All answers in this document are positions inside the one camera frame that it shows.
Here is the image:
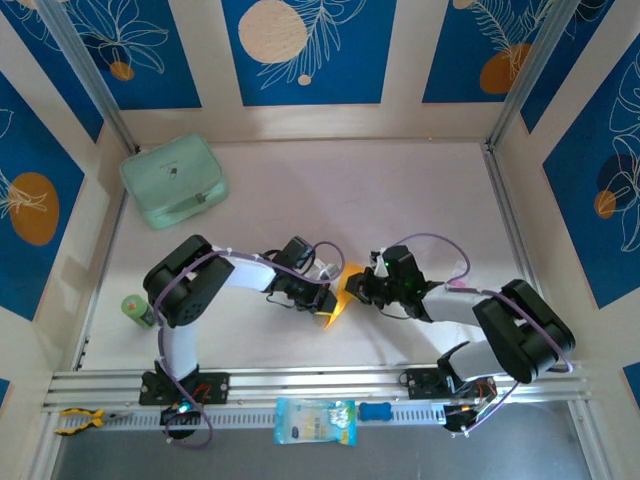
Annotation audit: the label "orange cloth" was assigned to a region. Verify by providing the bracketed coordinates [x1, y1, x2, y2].
[323, 262, 370, 332]

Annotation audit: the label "aluminium frame post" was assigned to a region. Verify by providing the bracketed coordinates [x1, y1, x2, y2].
[483, 0, 601, 154]
[35, 0, 141, 154]

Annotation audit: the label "aluminium side rail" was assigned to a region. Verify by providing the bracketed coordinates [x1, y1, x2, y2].
[72, 197, 129, 372]
[482, 147, 559, 364]

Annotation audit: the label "blue bone shaped block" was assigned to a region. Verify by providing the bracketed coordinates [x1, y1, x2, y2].
[359, 401, 392, 422]

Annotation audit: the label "green can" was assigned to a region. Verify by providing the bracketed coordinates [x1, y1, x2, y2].
[121, 293, 160, 330]

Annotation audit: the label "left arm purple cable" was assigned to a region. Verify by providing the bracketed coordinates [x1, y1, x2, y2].
[152, 241, 346, 450]

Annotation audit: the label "mint green zip pouch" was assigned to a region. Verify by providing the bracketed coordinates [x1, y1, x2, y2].
[118, 132, 230, 231]

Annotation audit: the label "white slotted cable duct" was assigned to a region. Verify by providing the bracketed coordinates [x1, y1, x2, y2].
[49, 399, 446, 432]

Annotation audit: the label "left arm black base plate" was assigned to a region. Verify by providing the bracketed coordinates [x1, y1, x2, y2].
[138, 370, 231, 406]

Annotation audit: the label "yellow handled pliers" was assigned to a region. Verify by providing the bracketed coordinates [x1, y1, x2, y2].
[53, 407, 134, 436]

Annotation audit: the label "clear pink plastic box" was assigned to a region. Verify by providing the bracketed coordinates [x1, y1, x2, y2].
[448, 260, 474, 292]

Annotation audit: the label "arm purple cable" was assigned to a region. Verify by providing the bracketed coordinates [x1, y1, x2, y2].
[392, 232, 574, 437]
[152, 241, 346, 450]

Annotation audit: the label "light blue snack packet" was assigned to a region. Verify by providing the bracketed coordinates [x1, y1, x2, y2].
[273, 397, 359, 447]

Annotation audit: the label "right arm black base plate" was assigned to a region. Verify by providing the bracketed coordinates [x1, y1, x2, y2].
[398, 366, 499, 402]

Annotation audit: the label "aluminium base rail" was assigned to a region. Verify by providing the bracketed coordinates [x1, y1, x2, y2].
[42, 360, 596, 416]

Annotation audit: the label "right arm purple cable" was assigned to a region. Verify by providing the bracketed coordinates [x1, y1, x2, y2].
[392, 232, 574, 437]

